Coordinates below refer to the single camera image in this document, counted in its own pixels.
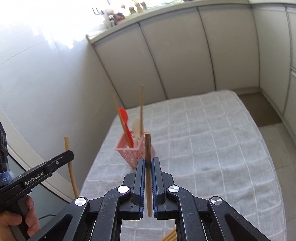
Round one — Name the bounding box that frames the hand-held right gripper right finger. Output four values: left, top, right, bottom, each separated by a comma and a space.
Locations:
151, 158, 271, 241

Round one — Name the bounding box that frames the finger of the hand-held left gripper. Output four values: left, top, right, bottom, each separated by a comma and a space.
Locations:
16, 151, 74, 193

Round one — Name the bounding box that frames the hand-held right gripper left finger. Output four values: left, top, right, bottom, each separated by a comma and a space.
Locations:
28, 158, 148, 241

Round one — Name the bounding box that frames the pink perforated utensil holder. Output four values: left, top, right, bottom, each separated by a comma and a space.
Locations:
115, 128, 156, 168

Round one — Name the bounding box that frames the long wooden chopstick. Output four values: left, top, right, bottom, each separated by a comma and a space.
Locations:
64, 137, 79, 197
139, 85, 144, 138
111, 91, 130, 147
144, 131, 154, 218

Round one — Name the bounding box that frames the white plastic spoon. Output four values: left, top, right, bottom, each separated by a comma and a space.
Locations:
132, 118, 142, 140

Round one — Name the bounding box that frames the red plastic spoon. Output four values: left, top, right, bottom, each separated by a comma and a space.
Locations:
118, 107, 134, 148

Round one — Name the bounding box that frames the pile of wooden chopsticks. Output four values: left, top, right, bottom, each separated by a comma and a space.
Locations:
162, 229, 177, 241

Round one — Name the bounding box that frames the person's left hand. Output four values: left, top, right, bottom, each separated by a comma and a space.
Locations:
0, 195, 40, 241

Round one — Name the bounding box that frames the frosted glass door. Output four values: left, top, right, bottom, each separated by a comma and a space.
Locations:
0, 105, 80, 241

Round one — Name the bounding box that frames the grey checked tablecloth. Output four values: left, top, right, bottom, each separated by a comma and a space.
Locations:
79, 90, 286, 241

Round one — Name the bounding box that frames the white cabinet door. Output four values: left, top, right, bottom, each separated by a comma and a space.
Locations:
252, 3, 290, 115
140, 7, 218, 100
92, 22, 167, 109
198, 5, 262, 92

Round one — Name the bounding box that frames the brown floor mat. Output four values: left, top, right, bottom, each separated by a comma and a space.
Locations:
237, 87, 284, 127

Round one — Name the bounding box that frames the white kitchen countertop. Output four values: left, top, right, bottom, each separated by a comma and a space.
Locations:
85, 0, 296, 45

